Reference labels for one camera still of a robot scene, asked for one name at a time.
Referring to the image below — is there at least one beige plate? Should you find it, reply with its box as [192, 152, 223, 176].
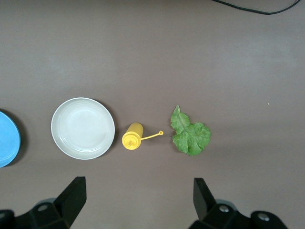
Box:
[51, 97, 116, 160]

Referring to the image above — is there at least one blue plate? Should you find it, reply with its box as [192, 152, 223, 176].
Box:
[0, 110, 22, 168]

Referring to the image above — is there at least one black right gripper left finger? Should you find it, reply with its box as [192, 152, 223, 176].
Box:
[0, 177, 87, 229]

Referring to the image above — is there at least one green lettuce leaf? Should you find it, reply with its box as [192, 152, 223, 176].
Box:
[170, 105, 212, 157]

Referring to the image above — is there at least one yellow squeeze bottle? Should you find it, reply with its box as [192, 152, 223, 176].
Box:
[122, 122, 164, 151]

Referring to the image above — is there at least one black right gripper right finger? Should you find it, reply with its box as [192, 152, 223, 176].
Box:
[188, 177, 290, 229]

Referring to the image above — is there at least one black cable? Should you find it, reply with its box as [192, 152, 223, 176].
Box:
[211, 0, 302, 15]

